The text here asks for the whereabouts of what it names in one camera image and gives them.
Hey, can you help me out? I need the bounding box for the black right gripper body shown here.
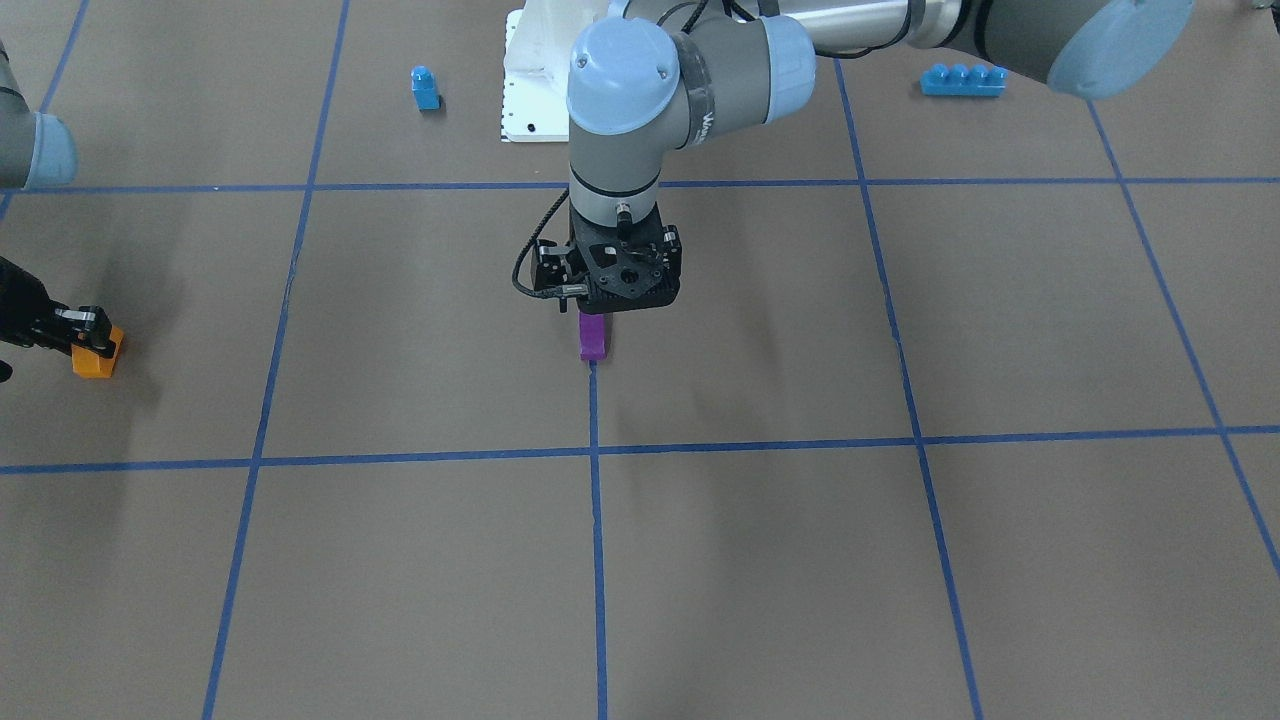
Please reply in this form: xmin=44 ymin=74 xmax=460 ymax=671
xmin=1 ymin=258 xmax=63 ymax=351

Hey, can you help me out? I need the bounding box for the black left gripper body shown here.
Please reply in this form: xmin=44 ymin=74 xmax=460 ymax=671
xmin=532 ymin=208 xmax=682 ymax=313

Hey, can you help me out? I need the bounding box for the orange trapezoid block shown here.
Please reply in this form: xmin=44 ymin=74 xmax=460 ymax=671
xmin=70 ymin=325 xmax=125 ymax=379

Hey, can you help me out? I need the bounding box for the purple trapezoid block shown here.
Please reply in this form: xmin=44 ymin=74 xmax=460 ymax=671
xmin=579 ymin=313 xmax=608 ymax=363

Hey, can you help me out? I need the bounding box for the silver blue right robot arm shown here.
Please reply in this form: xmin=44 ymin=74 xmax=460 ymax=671
xmin=1 ymin=46 xmax=123 ymax=363

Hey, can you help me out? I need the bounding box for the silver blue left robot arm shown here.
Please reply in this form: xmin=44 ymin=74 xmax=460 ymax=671
xmin=512 ymin=1 xmax=1194 ymax=315

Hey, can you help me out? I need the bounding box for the small blue toy brick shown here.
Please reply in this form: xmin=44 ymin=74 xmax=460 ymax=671
xmin=410 ymin=65 xmax=442 ymax=111

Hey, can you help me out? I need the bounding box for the long blue toy brick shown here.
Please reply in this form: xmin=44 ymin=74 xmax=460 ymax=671
xmin=919 ymin=63 xmax=1010 ymax=97

